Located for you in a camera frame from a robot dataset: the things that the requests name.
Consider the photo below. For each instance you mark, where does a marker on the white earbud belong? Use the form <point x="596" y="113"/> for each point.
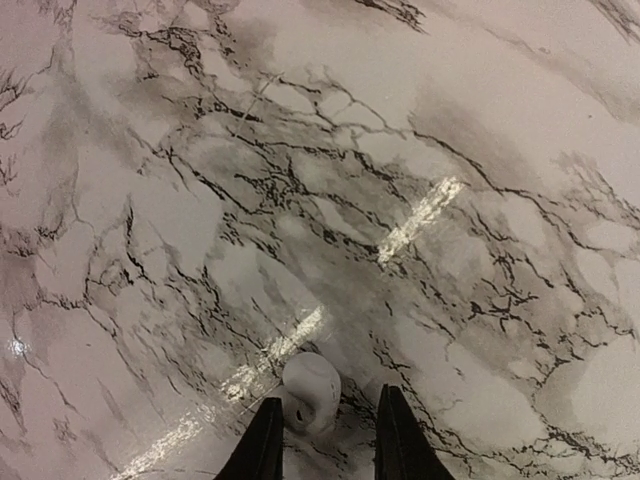
<point x="310" y="392"/>

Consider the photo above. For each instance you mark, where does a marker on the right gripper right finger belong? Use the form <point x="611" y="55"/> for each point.
<point x="402" y="451"/>

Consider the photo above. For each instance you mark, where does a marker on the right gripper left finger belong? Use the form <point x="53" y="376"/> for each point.
<point x="259" y="453"/>

